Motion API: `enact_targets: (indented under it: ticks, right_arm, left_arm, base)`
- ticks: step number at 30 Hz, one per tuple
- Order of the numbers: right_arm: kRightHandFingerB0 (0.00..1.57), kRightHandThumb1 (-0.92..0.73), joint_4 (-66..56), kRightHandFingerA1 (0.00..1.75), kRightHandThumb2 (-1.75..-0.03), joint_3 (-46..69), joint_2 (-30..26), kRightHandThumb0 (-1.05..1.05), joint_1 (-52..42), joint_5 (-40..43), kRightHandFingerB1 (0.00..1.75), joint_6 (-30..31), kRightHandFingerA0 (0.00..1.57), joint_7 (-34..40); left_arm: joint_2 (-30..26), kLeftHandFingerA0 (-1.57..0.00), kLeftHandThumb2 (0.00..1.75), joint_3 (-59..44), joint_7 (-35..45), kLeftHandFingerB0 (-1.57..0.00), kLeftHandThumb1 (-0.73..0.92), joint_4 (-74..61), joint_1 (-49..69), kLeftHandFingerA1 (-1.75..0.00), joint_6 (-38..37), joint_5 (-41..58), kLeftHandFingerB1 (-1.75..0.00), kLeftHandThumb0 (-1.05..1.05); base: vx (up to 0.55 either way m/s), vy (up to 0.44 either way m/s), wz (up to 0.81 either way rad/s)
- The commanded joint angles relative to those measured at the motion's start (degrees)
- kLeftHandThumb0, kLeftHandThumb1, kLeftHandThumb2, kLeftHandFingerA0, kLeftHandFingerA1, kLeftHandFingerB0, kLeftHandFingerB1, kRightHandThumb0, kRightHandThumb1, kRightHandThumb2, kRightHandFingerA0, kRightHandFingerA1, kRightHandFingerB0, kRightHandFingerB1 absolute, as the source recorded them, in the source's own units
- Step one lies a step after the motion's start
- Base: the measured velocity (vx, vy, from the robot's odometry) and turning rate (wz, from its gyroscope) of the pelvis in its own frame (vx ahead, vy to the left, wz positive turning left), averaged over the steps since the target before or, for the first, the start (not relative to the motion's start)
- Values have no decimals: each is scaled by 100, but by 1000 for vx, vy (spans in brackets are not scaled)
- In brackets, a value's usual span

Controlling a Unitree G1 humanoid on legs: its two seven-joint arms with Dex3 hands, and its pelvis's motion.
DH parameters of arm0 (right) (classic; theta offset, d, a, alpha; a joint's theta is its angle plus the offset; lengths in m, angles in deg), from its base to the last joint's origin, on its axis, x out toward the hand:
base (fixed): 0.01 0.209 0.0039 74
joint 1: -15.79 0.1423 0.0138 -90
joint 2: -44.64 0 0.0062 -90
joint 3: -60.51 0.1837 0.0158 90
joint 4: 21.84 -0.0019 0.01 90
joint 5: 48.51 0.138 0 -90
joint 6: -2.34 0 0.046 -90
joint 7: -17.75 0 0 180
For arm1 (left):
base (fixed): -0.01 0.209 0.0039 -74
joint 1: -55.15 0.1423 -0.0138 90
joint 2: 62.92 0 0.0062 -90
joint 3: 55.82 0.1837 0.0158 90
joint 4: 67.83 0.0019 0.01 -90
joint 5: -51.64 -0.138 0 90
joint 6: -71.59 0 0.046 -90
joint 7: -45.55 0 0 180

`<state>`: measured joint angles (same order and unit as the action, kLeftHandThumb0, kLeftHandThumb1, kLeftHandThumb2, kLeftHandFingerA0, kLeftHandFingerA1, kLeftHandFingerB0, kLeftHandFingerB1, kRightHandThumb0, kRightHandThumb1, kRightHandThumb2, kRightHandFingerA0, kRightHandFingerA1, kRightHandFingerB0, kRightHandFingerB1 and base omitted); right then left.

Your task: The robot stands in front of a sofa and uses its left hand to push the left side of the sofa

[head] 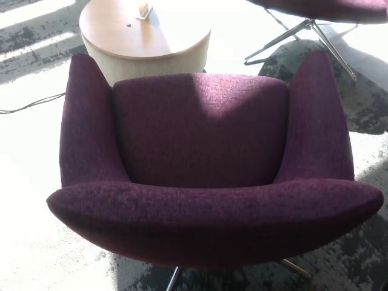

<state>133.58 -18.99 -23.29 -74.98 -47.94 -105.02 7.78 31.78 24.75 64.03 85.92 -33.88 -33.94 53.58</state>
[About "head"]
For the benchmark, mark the purple fabric swivel armchair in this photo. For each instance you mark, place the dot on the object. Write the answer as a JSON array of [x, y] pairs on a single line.
[[212, 212]]

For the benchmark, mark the purple armchair seat cushion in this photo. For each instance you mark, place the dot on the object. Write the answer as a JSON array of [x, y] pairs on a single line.
[[197, 136]]

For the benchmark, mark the round wooden side table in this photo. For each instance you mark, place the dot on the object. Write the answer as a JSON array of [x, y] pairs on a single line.
[[121, 39]]

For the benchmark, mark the small white card holder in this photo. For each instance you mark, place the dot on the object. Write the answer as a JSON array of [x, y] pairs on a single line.
[[144, 12]]

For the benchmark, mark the metal armchair swivel base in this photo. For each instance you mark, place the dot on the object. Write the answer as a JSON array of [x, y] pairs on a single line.
[[295, 266]]

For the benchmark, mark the chrome spider chair base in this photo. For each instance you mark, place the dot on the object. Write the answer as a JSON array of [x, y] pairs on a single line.
[[329, 45]]

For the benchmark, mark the purple fabric lounge chair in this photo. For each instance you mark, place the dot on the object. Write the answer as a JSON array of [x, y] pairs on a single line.
[[333, 7]]

